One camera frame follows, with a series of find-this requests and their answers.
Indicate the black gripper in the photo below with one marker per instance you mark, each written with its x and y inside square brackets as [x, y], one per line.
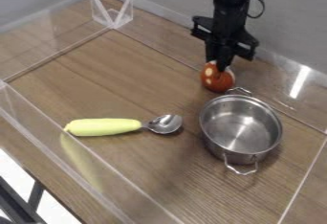
[225, 35]

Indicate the toy mushroom red cap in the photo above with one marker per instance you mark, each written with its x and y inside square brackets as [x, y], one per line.
[214, 79]

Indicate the silver pot with handles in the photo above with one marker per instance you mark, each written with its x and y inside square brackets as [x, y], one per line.
[242, 129]

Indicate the spoon with yellow handle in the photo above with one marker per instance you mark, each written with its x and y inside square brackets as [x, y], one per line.
[102, 127]

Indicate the clear acrylic corner bracket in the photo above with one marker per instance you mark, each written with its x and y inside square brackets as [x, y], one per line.
[113, 18]

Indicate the clear acrylic enclosure wall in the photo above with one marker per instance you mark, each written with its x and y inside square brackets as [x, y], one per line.
[67, 69]

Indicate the dark metal table frame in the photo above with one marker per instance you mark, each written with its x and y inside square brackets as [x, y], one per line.
[21, 210]

